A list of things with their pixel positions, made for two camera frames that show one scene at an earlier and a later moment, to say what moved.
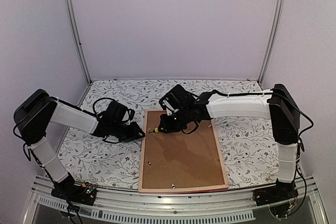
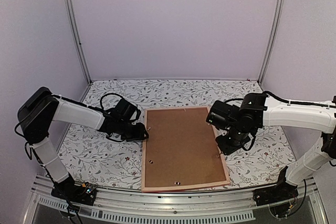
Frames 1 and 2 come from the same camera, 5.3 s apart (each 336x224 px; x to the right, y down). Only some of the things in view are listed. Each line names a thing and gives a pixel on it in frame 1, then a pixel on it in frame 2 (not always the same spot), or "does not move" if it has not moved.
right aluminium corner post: x=276 y=27 does not move
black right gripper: x=166 y=128 to x=226 y=149
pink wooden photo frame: x=179 y=161 does not move
